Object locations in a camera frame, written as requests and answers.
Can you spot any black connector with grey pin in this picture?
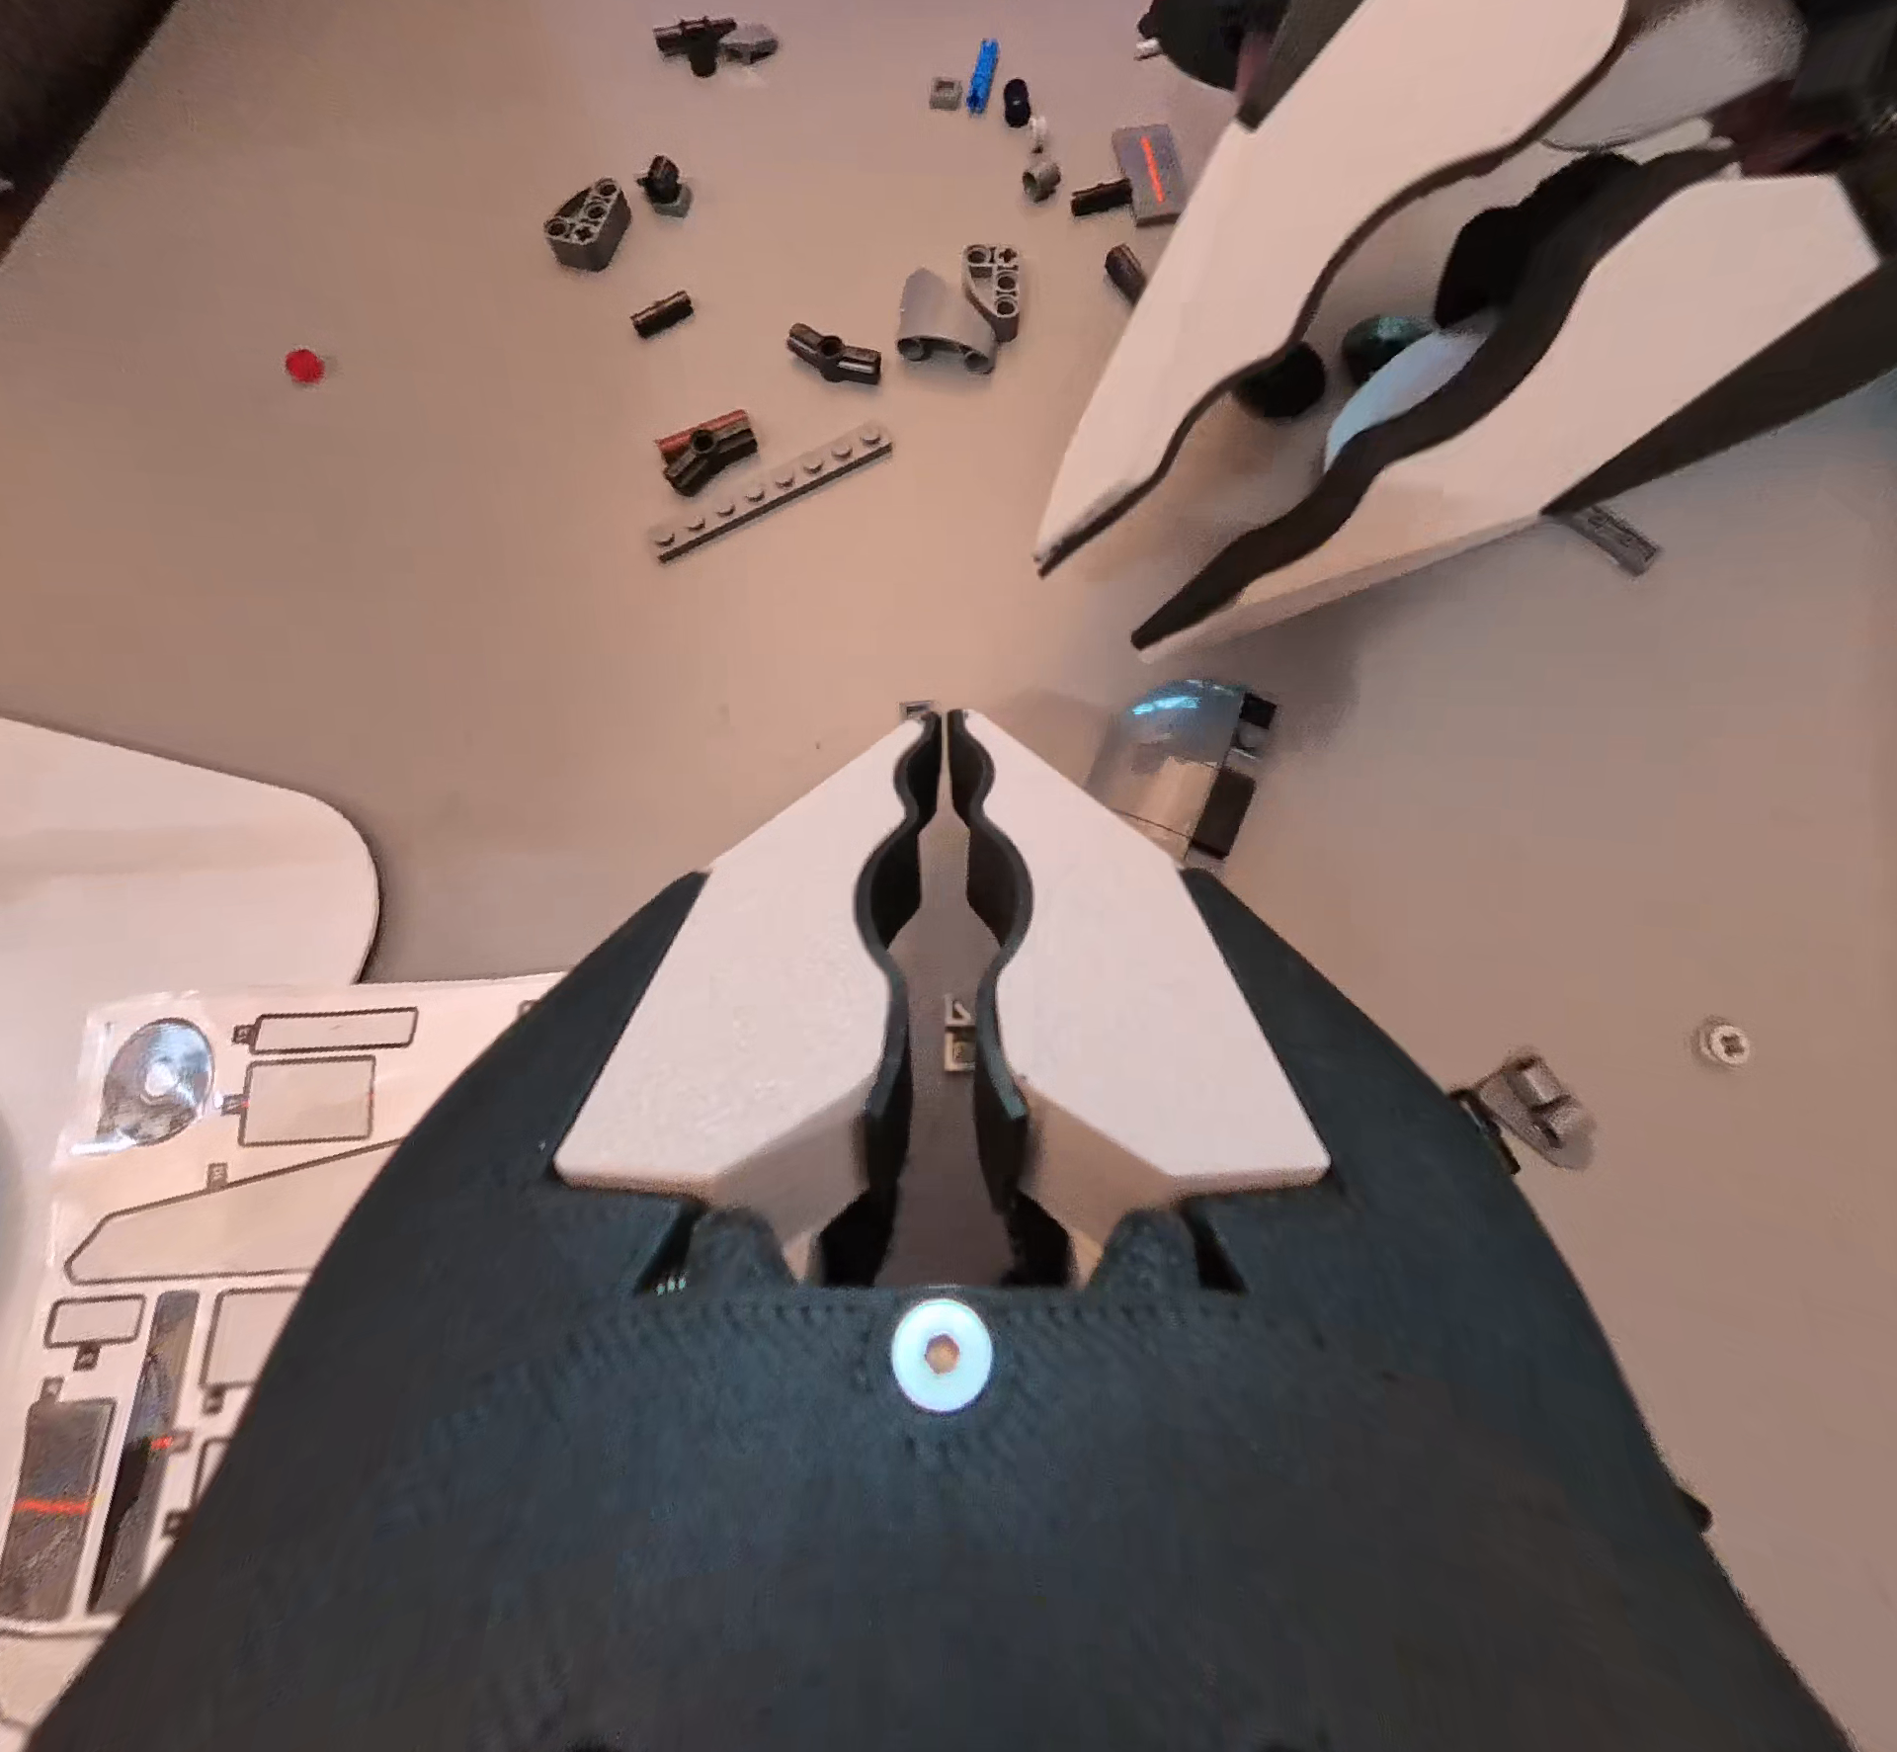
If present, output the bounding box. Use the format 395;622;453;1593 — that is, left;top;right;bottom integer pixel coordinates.
656;11;782;77

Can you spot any dark grey curved technic beam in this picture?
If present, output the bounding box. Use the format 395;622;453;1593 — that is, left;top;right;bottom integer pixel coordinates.
962;242;1027;344

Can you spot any grey lego wedge assembly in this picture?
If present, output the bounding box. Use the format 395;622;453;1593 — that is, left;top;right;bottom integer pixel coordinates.
1452;1052;1601;1168

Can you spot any white stand base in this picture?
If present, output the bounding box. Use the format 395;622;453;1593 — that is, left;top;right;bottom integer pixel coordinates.
0;719;381;983

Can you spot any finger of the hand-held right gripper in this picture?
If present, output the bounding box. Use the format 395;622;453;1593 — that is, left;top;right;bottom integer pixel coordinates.
1129;151;1887;660
1033;0;1671;579

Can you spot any grey beam assembly with gear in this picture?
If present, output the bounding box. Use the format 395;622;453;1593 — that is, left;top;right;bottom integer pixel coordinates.
1237;314;1658;577

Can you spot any grey domed lego assembly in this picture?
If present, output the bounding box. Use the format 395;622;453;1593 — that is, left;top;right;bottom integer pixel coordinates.
1089;675;1280;863

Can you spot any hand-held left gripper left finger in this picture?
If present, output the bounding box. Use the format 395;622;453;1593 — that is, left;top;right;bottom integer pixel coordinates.
554;715;949;1286

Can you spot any black connector with brown pin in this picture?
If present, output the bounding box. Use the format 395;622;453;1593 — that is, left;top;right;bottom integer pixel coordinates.
656;409;760;497

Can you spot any long grey lego plate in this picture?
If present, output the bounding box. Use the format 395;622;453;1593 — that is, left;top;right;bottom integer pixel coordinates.
650;425;898;563

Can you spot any grey tile with orange stripe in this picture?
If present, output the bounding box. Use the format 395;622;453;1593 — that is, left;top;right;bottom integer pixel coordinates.
1111;120;1186;224

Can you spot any grey curved lego panel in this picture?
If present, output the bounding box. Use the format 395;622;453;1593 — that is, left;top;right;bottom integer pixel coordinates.
895;266;996;375

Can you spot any lego sticker sheet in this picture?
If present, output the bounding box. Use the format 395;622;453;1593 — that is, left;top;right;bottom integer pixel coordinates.
0;973;571;1634

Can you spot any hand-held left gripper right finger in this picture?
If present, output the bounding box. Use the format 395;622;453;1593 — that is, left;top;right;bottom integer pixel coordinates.
949;711;1334;1281

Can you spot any dark grey oval technic beam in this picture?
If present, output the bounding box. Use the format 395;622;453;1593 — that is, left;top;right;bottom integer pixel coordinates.
542;177;634;273

